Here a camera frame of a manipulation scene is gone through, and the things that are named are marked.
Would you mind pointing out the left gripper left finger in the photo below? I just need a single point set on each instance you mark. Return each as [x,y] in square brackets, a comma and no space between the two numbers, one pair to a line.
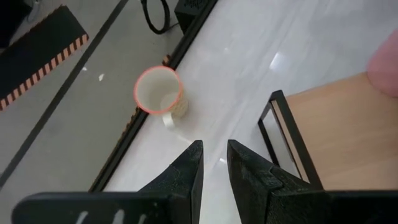
[183,180]

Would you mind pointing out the pink faceted mug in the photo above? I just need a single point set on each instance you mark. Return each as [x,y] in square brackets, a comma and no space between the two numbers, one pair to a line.
[385,65]

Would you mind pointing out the black electronics box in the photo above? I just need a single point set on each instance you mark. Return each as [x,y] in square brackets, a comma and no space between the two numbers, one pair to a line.
[192,9]

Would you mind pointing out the wooden shelf riser black frame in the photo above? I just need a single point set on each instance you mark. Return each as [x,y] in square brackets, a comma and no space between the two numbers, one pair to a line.
[342,130]

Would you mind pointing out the black hazard-striped mat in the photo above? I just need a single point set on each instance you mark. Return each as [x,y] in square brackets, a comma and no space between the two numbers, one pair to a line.
[40,49]

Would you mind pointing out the yellow patterned mug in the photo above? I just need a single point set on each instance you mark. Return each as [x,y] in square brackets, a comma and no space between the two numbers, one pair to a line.
[158,90]

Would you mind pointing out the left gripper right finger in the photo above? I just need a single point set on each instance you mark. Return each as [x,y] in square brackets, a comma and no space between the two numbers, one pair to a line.
[255,180]

